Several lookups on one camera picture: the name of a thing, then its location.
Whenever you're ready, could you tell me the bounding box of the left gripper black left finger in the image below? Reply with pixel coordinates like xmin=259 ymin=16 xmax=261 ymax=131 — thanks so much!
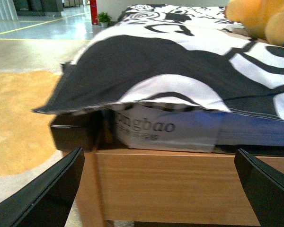
xmin=0 ymin=148 xmax=85 ymax=227

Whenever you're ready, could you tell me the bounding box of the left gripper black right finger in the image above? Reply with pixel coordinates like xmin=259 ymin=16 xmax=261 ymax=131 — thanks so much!
xmin=234 ymin=149 xmax=284 ymax=227

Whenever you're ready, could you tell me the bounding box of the yellow plush dinosaur toy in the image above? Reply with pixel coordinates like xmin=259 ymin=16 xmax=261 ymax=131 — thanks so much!
xmin=224 ymin=0 xmax=284 ymax=47

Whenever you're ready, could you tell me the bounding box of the orange round rug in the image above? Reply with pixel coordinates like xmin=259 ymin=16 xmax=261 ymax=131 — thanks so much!
xmin=0 ymin=70 xmax=60 ymax=176

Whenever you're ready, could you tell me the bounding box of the white mattress with blue print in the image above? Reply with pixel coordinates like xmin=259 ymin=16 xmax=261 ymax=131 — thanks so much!
xmin=113 ymin=104 xmax=284 ymax=152

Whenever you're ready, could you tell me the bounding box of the black and white patterned blanket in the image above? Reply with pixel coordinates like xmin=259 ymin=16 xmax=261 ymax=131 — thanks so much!
xmin=35 ymin=4 xmax=284 ymax=121

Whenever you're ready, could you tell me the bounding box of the small potted green plant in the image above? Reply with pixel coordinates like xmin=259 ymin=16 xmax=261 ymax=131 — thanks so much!
xmin=98 ymin=12 xmax=111 ymax=28

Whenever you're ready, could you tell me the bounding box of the red fire extinguisher box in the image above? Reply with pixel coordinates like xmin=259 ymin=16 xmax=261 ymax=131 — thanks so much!
xmin=89 ymin=0 xmax=98 ymax=25

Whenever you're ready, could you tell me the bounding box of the wooden bed frame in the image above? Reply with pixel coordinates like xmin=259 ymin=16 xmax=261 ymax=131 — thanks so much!
xmin=49 ymin=111 xmax=284 ymax=227

